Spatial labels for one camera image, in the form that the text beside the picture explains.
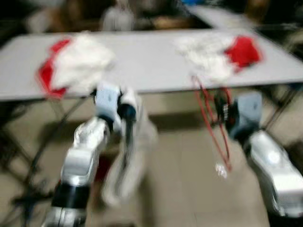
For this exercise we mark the red plastic hanger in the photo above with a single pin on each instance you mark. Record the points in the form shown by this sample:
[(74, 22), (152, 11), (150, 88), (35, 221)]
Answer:
[(208, 123)]

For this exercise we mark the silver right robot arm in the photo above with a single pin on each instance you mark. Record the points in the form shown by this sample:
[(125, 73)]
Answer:
[(274, 165)]

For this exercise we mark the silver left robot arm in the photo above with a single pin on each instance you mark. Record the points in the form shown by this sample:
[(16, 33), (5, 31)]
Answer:
[(83, 151)]

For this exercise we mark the grey table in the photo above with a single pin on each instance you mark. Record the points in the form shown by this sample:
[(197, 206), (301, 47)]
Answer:
[(151, 61)]

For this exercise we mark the red cloth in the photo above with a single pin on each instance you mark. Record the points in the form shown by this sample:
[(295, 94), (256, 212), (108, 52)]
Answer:
[(103, 169)]

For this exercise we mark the crumpled white garment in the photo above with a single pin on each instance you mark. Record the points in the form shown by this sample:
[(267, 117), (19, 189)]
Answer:
[(203, 54), (83, 61)]

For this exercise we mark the red garment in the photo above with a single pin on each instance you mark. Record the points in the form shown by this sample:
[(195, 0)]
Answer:
[(45, 75), (244, 52)]

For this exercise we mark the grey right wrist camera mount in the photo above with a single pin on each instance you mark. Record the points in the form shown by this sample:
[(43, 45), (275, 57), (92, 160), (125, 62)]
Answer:
[(248, 113)]

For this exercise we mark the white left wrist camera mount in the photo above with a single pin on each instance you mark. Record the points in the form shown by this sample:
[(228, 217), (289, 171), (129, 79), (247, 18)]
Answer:
[(106, 99)]

